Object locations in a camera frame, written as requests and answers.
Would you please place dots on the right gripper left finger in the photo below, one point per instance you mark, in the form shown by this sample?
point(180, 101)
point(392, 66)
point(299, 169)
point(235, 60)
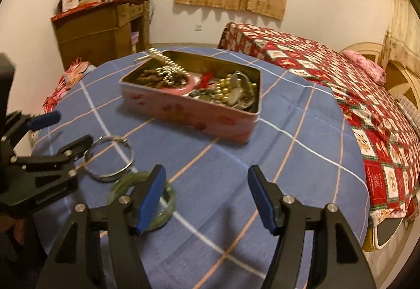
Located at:
point(75, 259)

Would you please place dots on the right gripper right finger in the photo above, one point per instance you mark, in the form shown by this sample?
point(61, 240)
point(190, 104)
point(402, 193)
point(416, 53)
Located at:
point(337, 259)

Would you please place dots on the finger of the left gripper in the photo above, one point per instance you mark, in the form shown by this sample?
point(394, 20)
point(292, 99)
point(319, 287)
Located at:
point(18, 124)
point(29, 184)

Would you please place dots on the silver metal bangle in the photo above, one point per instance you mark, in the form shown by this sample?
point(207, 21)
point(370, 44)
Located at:
point(108, 159)

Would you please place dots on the green jade bangle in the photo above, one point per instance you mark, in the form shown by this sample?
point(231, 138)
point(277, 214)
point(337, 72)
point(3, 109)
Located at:
point(153, 198)

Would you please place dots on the pink jade bangle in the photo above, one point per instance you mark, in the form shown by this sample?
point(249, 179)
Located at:
point(183, 90)

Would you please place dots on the red string tassel charm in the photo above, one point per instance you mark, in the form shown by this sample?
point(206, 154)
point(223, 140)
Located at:
point(204, 81)

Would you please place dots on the pile of clothes on floor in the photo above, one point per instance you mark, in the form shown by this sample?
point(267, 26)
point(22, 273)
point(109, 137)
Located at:
point(77, 70)

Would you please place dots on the flat red box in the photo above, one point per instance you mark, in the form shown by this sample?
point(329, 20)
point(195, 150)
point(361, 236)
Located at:
point(78, 9)

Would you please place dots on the brown wooden desk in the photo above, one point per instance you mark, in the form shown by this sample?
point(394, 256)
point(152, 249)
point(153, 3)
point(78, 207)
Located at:
point(109, 31)

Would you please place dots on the blue plaid tablecloth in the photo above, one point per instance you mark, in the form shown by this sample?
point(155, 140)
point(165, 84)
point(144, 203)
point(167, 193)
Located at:
point(215, 238)

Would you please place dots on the red patterned bedspread bed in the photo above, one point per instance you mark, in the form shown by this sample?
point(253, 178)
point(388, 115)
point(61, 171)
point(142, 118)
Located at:
point(388, 142)

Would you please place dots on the striped grey pillow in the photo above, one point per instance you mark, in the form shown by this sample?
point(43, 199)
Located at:
point(410, 111)

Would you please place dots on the cream wooden headboard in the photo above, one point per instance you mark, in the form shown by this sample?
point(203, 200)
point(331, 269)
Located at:
point(399, 79)

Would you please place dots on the pink floral pillow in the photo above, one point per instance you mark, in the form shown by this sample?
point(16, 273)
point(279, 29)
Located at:
point(373, 70)

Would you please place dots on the pink metal tin box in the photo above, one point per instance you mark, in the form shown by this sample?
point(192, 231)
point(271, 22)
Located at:
point(202, 109)

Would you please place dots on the beige curtain right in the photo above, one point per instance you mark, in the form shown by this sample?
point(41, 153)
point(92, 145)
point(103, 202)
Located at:
point(401, 41)

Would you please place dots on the wall power socket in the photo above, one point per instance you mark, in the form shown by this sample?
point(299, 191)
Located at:
point(198, 27)

